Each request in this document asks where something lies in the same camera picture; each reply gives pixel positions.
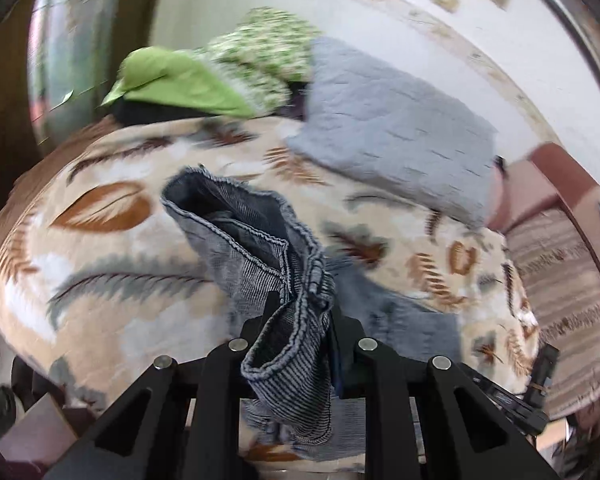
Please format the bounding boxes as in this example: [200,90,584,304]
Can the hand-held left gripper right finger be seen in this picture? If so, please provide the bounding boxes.
[330,305,561,480]

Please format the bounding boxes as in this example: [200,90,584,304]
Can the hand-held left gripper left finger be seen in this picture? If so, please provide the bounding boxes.
[42,290,281,480]

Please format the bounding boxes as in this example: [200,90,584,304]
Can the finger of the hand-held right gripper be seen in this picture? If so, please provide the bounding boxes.
[527,344,561,408]

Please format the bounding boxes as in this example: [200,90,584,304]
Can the grey denim pants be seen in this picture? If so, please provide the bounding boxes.
[160,165,466,461]

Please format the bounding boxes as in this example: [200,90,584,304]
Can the striped sofa cushion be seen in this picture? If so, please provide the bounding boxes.
[505,207,600,421]

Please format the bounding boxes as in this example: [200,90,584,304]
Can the leaf print blanket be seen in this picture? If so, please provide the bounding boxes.
[0,115,541,466]

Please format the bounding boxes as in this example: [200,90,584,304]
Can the grey quilted pillow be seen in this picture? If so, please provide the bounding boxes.
[285,35,498,231]

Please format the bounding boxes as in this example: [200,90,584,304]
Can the green patterned quilt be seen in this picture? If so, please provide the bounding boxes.
[100,6,321,121]

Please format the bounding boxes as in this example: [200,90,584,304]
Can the brown door with glass pane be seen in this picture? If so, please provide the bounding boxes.
[0,0,171,201]

